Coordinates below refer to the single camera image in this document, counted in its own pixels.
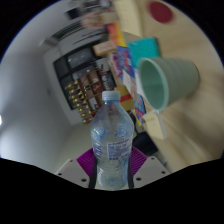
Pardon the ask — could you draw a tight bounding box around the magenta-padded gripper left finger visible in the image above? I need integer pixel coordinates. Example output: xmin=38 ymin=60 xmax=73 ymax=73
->
xmin=54 ymin=148 xmax=99 ymax=190

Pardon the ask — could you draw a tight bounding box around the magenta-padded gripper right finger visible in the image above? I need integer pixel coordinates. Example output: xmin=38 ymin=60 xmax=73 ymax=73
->
xmin=126 ymin=146 xmax=172 ymax=190

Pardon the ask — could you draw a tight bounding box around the clear plastic water bottle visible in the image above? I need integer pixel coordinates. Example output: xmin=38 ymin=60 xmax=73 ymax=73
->
xmin=89 ymin=89 xmax=135 ymax=191

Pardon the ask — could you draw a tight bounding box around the blue printed book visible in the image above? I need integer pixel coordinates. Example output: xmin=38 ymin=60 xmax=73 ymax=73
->
xmin=133 ymin=94 xmax=147 ymax=124
xmin=116 ymin=46 xmax=135 ymax=79

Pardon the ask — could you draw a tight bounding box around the yellow gift box red ribbon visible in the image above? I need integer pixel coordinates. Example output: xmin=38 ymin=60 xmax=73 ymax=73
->
xmin=113 ymin=84 xmax=136 ymax=113

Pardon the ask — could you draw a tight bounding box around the white printed booklet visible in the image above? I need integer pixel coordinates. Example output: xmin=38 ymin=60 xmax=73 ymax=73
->
xmin=120 ymin=66 xmax=145 ymax=101

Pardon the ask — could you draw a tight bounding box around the pale green cup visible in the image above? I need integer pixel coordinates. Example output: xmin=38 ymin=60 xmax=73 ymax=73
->
xmin=137 ymin=56 xmax=201 ymax=113

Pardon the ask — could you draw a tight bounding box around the teal notebook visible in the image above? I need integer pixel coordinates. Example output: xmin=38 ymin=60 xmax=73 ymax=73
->
xmin=126 ymin=37 xmax=162 ymax=69

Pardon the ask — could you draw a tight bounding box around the orange standing card box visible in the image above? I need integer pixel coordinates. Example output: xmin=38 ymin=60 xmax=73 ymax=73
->
xmin=92 ymin=40 xmax=118 ymax=57

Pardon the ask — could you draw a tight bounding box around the white air conditioner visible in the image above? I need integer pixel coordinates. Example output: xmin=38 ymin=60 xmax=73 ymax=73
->
xmin=49 ymin=23 xmax=88 ymax=43

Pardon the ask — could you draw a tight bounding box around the orange folder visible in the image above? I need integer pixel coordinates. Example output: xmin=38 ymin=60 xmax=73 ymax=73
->
xmin=106 ymin=21 xmax=128 ymax=48

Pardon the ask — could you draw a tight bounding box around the flat round red coaster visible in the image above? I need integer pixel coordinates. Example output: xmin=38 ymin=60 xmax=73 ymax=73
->
xmin=148 ymin=0 xmax=174 ymax=24

